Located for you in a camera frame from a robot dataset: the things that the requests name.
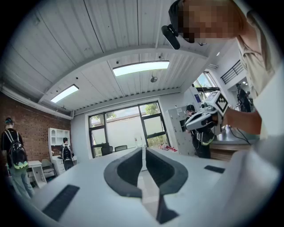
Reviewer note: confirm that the person's beige shirt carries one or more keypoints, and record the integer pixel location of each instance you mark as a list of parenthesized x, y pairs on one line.
[(257, 55)]

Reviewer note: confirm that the black backpack green trim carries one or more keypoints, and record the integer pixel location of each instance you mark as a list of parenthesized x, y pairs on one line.
[(18, 154), (207, 139)]

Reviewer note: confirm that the white desk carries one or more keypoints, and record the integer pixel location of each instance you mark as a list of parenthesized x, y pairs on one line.
[(36, 170)]

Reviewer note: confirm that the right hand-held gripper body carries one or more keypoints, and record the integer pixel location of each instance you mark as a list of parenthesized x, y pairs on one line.
[(218, 103)]

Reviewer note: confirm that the white wall pipe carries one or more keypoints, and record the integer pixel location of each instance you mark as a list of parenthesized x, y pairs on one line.
[(33, 103)]

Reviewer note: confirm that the small round ceiling fixture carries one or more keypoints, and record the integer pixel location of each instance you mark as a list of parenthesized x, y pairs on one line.
[(154, 79)]

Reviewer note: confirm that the large black-framed window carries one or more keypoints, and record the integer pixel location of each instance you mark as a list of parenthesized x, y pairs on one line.
[(124, 128)]

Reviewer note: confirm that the grey-green chair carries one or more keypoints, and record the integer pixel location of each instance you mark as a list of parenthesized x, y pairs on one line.
[(47, 166)]

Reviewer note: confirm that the person's head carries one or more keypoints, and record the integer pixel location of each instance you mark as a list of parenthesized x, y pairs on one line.
[(213, 20)]

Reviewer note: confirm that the white locker cabinet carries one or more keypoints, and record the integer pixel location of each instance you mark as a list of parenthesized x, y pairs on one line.
[(176, 130)]

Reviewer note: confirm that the rectangular ceiling light panel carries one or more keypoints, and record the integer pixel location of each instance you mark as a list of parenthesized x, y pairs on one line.
[(64, 93), (140, 67)]

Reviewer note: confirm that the black office chair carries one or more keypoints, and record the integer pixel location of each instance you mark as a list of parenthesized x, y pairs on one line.
[(107, 149), (121, 148)]

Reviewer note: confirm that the person's right forearm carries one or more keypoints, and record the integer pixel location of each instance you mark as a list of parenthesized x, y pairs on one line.
[(244, 120)]

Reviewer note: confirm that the wooden counter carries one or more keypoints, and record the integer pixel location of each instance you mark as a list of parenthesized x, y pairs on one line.
[(228, 150)]

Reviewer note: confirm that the blue wall sign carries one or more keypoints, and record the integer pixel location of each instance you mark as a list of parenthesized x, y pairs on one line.
[(196, 98)]

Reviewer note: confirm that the white hutch cabinet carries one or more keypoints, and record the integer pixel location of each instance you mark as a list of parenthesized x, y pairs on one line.
[(55, 137)]

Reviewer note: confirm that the black metal railing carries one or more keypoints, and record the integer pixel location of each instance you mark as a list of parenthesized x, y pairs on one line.
[(233, 71)]

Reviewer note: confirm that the black head-mounted camera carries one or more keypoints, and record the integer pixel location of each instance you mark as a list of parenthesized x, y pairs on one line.
[(170, 36)]

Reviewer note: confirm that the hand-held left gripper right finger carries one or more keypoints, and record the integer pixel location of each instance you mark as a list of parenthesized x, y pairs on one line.
[(180, 177)]

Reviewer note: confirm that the black white backpack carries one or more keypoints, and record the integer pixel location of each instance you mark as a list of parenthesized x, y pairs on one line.
[(67, 153)]

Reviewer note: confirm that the small side window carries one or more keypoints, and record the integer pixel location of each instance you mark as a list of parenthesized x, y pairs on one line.
[(205, 82)]

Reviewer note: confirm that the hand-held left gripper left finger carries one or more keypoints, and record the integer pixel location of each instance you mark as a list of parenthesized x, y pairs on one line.
[(111, 176)]

